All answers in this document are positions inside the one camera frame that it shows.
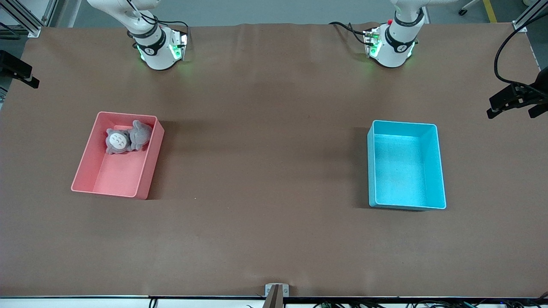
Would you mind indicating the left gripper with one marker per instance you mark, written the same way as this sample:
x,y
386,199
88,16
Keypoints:
x,y
523,94

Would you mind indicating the grey plush toy white face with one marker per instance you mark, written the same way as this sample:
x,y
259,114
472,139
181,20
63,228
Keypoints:
x,y
117,142

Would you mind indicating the plain grey plush toy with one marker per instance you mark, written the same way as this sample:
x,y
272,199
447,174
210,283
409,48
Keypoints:
x,y
140,133

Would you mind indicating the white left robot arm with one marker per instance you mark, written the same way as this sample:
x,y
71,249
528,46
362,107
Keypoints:
x,y
396,49

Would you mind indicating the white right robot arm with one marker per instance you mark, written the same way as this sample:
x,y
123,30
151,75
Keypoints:
x,y
156,53

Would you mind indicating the blue plastic box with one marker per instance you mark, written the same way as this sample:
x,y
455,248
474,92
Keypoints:
x,y
404,171

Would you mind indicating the pink plastic box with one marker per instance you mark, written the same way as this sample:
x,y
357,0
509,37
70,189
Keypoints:
x,y
120,175

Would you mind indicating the office chair caster leg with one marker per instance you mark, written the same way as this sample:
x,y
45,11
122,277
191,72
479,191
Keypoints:
x,y
463,11

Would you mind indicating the brown table cover mat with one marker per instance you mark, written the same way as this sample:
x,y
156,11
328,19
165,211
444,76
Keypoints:
x,y
274,239

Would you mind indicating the aluminium frame profile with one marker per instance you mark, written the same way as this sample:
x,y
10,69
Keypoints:
x,y
520,23
30,26

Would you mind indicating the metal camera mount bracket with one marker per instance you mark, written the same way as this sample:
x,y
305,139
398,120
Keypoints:
x,y
285,291

